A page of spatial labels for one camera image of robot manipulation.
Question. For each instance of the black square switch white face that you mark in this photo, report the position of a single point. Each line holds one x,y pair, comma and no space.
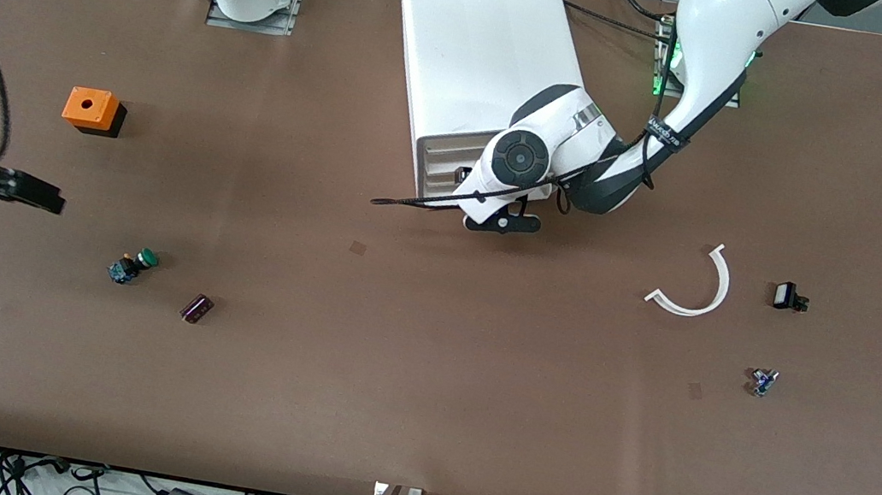
785,295

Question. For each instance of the green push button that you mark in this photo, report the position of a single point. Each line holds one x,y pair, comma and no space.
127,268

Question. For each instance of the white plastic drawer cabinet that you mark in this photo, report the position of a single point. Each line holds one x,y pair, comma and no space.
479,37

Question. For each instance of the orange and black button box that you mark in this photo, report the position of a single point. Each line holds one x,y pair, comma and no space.
102,113

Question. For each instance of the white curved pipe clamp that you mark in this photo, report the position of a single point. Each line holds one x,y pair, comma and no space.
722,287

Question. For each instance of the brown tape patch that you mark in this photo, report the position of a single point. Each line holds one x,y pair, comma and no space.
357,248

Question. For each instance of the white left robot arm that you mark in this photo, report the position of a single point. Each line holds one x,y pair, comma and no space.
722,28

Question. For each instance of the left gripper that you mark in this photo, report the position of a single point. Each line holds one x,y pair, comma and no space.
461,174

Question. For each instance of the dark purple cylindrical capacitor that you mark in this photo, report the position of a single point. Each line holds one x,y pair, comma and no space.
197,309

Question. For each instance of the white plastic drawer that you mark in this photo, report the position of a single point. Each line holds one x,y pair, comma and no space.
440,193
438,176
445,160
451,145

